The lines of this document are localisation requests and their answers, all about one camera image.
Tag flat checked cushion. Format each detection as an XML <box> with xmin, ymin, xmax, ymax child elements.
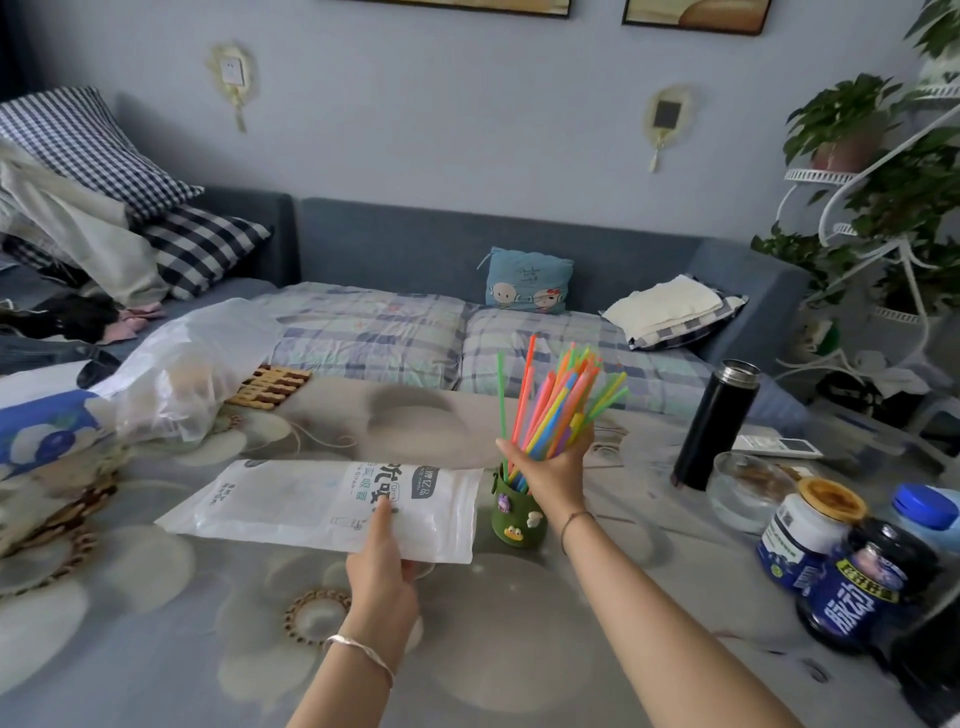
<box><xmin>625</xmin><ymin>277</ymin><xmax>750</xmax><ymax>353</ymax></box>

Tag person's left hand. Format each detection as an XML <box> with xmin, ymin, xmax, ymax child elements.
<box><xmin>333</xmin><ymin>498</ymin><xmax>420</xmax><ymax>666</ymax></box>

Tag person's right forearm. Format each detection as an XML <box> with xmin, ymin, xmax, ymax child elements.
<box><xmin>559</xmin><ymin>511</ymin><xmax>805</xmax><ymax>728</ymax></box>

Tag white plastic packet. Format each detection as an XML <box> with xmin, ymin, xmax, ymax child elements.
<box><xmin>153</xmin><ymin>458</ymin><xmax>487</xmax><ymax>566</ymax></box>

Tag wooden slatted trivet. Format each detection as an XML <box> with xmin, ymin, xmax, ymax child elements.
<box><xmin>224</xmin><ymin>364</ymin><xmax>314</xmax><ymax>411</ymax></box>

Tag small dark checked pillow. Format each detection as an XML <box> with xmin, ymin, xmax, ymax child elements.
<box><xmin>138</xmin><ymin>205</ymin><xmax>274</xmax><ymax>302</ymax></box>

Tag bunch of colourful straws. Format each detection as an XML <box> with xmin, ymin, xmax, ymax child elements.
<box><xmin>495</xmin><ymin>333</ymin><xmax>632</xmax><ymax>496</ymax></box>

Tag trailing green plant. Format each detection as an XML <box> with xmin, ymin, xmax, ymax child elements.
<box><xmin>846</xmin><ymin>126</ymin><xmax>960</xmax><ymax>252</ymax></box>

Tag blue and white package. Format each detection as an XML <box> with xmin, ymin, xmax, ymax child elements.
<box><xmin>0</xmin><ymin>360</ymin><xmax>127</xmax><ymax>483</ymax></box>

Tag jar with yellow lid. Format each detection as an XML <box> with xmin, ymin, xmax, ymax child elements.
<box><xmin>756</xmin><ymin>477</ymin><xmax>870</xmax><ymax>595</ymax></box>

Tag dark blue jar black lid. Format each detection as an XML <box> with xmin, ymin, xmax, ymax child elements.
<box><xmin>794</xmin><ymin>516</ymin><xmax>943</xmax><ymax>655</ymax></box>

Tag blue jeans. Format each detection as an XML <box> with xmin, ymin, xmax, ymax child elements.
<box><xmin>0</xmin><ymin>332</ymin><xmax>123</xmax><ymax>378</ymax></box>

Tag black thermos bottle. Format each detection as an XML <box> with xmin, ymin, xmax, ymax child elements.
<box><xmin>670</xmin><ymin>358</ymin><xmax>763</xmax><ymax>493</ymax></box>

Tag wall switch with lace cover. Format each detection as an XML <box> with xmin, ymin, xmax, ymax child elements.
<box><xmin>643</xmin><ymin>83</ymin><xmax>696</xmax><ymax>174</ymax></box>

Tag plaid seat cushion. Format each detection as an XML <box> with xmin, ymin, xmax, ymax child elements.
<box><xmin>456</xmin><ymin>306</ymin><xmax>715</xmax><ymax>419</ymax></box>
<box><xmin>249</xmin><ymin>282</ymin><xmax>471</xmax><ymax>393</ymax></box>

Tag floral tablecloth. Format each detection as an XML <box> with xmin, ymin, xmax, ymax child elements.
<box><xmin>0</xmin><ymin>370</ymin><xmax>960</xmax><ymax>728</ymax></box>

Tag person's left forearm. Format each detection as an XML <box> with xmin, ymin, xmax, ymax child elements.
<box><xmin>285</xmin><ymin>637</ymin><xmax>397</xmax><ymax>728</ymax></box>

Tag pink garment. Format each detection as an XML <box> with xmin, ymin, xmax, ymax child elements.
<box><xmin>96</xmin><ymin>300</ymin><xmax>168</xmax><ymax>344</ymax></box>

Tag potted plant pink pot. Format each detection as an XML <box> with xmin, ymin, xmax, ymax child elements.
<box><xmin>782</xmin><ymin>72</ymin><xmax>903</xmax><ymax>175</ymax></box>

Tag clear glass bowl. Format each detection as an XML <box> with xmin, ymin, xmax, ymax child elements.
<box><xmin>705</xmin><ymin>450</ymin><xmax>801</xmax><ymax>536</ymax></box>

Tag low green plant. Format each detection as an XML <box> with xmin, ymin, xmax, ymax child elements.
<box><xmin>750</xmin><ymin>223</ymin><xmax>860</xmax><ymax>305</ymax></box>

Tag large checked pillow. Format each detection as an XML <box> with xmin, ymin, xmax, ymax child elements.
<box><xmin>0</xmin><ymin>85</ymin><xmax>205</xmax><ymax>228</ymax></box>

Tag folded white towel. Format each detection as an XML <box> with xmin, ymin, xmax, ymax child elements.
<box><xmin>602</xmin><ymin>273</ymin><xmax>726</xmax><ymax>348</ymax></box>

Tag thin string bracelet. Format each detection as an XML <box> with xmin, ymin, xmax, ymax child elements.
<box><xmin>558</xmin><ymin>510</ymin><xmax>597</xmax><ymax>557</ymax></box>

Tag green cartoon holder cup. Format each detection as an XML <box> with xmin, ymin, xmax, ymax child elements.
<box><xmin>490</xmin><ymin>463</ymin><xmax>550</xmax><ymax>553</ymax></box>

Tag white remote control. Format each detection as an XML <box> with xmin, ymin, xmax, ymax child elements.
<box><xmin>730</xmin><ymin>432</ymin><xmax>825</xmax><ymax>461</ymax></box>

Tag blue cartoon pillow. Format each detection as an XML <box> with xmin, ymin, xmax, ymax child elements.
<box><xmin>478</xmin><ymin>246</ymin><xmax>576</xmax><ymax>317</ymax></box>

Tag person's right hand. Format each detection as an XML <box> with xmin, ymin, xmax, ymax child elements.
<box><xmin>496</xmin><ymin>421</ymin><xmax>598</xmax><ymax>537</ymax></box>

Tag white metal plant stand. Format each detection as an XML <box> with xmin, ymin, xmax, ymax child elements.
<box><xmin>771</xmin><ymin>75</ymin><xmax>960</xmax><ymax>391</ymax></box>

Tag wall socket with lace cover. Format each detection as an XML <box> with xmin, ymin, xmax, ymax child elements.
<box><xmin>207</xmin><ymin>42</ymin><xmax>261</xmax><ymax>135</ymax></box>

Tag white garment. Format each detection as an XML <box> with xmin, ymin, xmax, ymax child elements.
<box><xmin>0</xmin><ymin>138</ymin><xmax>172</xmax><ymax>309</ymax></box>

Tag black garment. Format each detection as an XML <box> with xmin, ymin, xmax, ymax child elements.
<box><xmin>0</xmin><ymin>291</ymin><xmax>123</xmax><ymax>347</ymax></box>

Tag clear plastic bag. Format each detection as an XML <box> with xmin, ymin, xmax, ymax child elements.
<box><xmin>93</xmin><ymin>297</ymin><xmax>285</xmax><ymax>445</ymax></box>

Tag wide framed picture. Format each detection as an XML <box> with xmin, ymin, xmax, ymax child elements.
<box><xmin>336</xmin><ymin>0</ymin><xmax>573</xmax><ymax>21</ymax></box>

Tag black object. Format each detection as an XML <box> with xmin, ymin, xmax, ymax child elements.
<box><xmin>891</xmin><ymin>600</ymin><xmax>960</xmax><ymax>728</ymax></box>

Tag bottle with blue cap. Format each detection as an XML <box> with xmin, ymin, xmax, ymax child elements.
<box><xmin>873</xmin><ymin>483</ymin><xmax>960</xmax><ymax>562</ymax></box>

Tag grey-blue sofa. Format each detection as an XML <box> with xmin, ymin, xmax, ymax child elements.
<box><xmin>0</xmin><ymin>183</ymin><xmax>816</xmax><ymax>432</ymax></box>

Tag potted plant white pot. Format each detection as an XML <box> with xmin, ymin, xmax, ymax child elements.
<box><xmin>903</xmin><ymin>0</ymin><xmax>960</xmax><ymax>87</ymax></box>

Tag silver bangle bracelet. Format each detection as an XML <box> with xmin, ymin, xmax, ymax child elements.
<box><xmin>323</xmin><ymin>633</ymin><xmax>396</xmax><ymax>690</ymax></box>

